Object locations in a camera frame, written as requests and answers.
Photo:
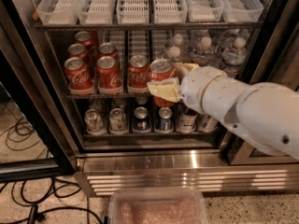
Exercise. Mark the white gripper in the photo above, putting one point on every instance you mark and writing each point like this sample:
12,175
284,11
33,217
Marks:
192,90

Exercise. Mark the coke can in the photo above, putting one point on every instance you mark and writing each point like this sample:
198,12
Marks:
138,74
109,75
108,49
78,75
86,39
79,50
159,70

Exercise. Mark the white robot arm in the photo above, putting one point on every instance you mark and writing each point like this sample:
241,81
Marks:
266,114

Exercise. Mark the right pepsi can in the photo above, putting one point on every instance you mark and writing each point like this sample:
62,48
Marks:
164,122

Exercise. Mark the pepsi can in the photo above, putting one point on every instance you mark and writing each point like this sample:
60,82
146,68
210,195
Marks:
141,120
164,122

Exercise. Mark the left pepsi can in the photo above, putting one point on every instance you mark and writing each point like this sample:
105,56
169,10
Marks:
141,120

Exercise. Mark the green soda can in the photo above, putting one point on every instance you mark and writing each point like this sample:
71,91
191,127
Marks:
94,122
117,122

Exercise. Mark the top shelf tray four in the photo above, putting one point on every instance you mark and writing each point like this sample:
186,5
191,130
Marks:
169,11

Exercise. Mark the top shelf tray five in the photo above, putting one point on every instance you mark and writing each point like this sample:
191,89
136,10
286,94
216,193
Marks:
204,10

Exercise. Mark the top shelf tray three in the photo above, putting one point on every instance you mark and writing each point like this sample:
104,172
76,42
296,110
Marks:
133,11

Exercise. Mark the left green soda can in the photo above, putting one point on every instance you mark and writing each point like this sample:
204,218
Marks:
94,122

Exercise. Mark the top shelf tray six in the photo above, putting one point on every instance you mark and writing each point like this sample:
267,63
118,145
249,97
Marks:
242,10

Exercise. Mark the right glass fridge door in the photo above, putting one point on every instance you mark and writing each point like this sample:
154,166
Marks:
280,64

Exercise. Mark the top shelf tray two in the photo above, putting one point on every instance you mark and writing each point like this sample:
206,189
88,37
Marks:
94,12

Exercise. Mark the steel fridge bottom grille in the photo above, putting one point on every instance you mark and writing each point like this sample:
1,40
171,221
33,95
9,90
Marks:
102,174

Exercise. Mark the open fridge door left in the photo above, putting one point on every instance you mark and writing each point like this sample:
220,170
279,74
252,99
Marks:
27,67

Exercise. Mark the front left water bottle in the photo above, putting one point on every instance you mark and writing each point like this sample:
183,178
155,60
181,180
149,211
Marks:
173,55

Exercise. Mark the water bottle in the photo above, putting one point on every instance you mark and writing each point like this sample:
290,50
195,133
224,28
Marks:
203,52
233,57
173,55
175,41

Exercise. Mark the front middle water bottle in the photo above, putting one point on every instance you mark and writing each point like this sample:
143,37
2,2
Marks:
203,52

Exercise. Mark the rear left water bottle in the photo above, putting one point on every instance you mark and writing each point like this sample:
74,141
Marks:
175,41

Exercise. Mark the left brown tea bottle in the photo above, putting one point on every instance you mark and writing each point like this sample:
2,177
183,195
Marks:
186,119

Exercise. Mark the brown tea bottle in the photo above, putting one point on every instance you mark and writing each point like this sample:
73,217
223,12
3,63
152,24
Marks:
186,119
206,124

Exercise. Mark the right brown tea bottle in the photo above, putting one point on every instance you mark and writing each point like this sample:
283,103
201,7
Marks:
206,124

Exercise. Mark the front right water bottle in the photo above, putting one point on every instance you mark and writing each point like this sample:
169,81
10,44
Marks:
233,57

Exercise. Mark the clear plastic bin foreground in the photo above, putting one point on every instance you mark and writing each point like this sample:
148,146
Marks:
157,206

